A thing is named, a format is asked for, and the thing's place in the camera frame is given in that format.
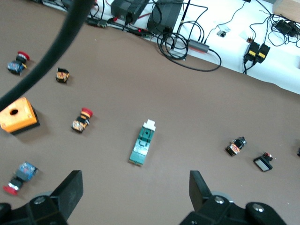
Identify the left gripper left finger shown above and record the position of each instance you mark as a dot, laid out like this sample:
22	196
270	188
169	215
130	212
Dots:
68	192

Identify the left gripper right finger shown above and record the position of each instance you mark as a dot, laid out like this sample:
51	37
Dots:
199	192

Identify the red mushroom button blue block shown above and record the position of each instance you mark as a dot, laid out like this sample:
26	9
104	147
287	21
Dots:
24	171
16	66

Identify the red mushroom button orange block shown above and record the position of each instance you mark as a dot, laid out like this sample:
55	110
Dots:
79	124

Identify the black square push button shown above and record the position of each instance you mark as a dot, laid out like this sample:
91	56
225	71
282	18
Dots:
262	164

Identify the orange black contact block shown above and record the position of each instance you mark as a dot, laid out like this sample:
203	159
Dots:
62	76

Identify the grey usb hub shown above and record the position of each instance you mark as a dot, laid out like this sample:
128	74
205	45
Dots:
199	45

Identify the black adapter yellow label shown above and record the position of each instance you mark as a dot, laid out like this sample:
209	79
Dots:
252	52
263	52

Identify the small white grey connector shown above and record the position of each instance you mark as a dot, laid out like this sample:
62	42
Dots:
222	31

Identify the black power supply box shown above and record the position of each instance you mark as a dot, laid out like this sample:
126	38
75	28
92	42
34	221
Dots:
164	16

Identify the black power adapter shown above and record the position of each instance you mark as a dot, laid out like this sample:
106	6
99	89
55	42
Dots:
284	25

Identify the black ribbed power supply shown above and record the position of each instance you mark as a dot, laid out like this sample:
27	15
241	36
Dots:
126	9

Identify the light wooden box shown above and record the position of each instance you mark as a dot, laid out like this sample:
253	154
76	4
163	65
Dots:
288	8

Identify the black selector switch orange block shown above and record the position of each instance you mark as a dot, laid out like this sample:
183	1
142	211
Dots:
234	148

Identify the orange button enclosure box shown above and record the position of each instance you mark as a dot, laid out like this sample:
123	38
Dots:
18	117

